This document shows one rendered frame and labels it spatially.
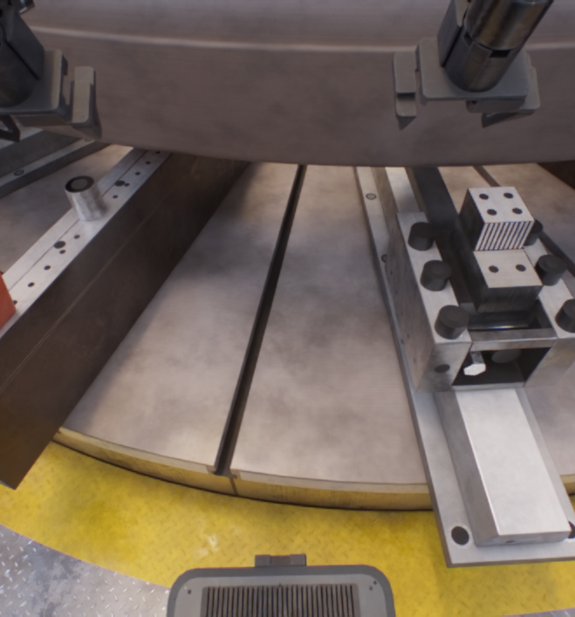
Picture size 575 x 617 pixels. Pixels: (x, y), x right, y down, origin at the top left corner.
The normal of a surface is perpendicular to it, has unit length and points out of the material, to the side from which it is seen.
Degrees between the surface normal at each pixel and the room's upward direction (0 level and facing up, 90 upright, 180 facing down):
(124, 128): 90
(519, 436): 0
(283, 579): 0
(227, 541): 0
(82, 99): 30
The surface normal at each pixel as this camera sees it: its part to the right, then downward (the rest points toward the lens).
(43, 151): 0.73, 0.51
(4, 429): 0.94, 0.25
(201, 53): -0.20, 0.76
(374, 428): -0.03, -0.64
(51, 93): -0.01, -0.17
